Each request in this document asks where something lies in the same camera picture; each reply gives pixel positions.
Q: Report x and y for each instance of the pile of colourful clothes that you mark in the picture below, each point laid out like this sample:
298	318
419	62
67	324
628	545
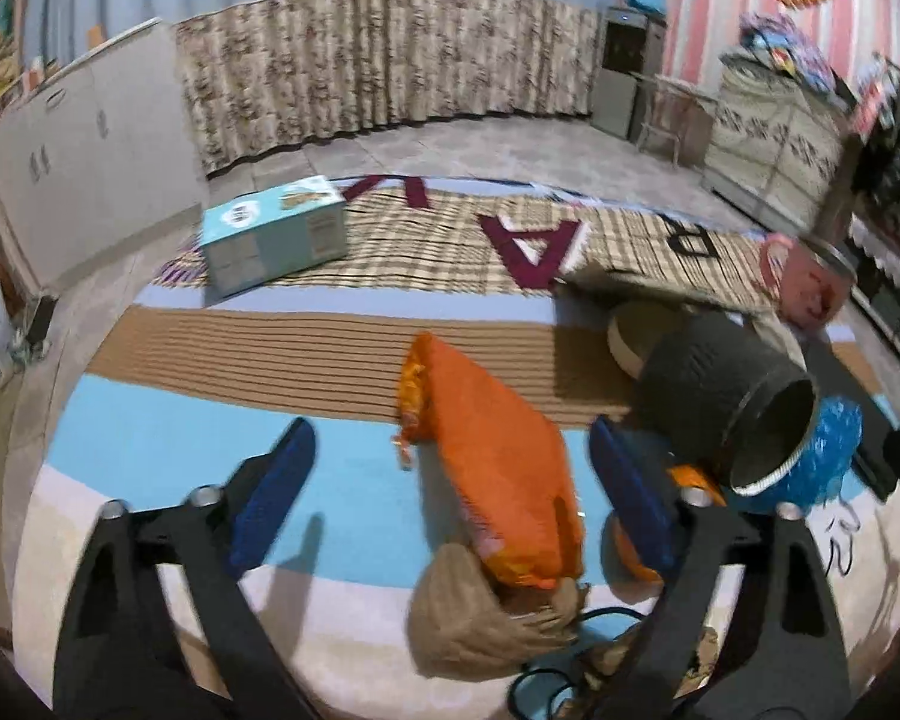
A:
787	45

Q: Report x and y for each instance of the striped printed blanket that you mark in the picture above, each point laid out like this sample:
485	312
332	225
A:
270	360

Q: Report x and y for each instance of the light blue cardboard box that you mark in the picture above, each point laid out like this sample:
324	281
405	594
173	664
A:
270	240

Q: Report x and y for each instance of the dark grey cup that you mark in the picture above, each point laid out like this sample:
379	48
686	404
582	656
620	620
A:
705	382

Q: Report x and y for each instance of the pink plastic bag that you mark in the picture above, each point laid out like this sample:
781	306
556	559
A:
868	97

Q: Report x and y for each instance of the grey small cabinet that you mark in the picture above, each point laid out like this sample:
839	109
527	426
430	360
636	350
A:
622	75

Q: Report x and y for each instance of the white cabinet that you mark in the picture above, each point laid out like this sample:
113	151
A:
97	157

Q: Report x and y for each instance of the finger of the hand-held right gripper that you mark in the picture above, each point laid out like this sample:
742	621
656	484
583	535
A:
889	461

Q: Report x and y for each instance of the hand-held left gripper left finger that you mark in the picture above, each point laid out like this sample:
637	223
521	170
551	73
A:
270	495

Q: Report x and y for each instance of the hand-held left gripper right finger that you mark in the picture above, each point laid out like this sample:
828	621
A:
634	499

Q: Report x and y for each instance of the cloth-covered cabinet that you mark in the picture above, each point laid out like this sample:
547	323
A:
772	135

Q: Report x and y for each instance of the orange snack bag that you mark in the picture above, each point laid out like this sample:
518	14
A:
495	450

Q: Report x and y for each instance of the blue and patterned curtain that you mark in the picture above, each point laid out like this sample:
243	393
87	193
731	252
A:
382	60

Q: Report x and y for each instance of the low bench with lace cover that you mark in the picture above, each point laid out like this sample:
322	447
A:
892	292

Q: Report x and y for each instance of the pink cup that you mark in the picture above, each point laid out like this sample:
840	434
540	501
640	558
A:
802	285

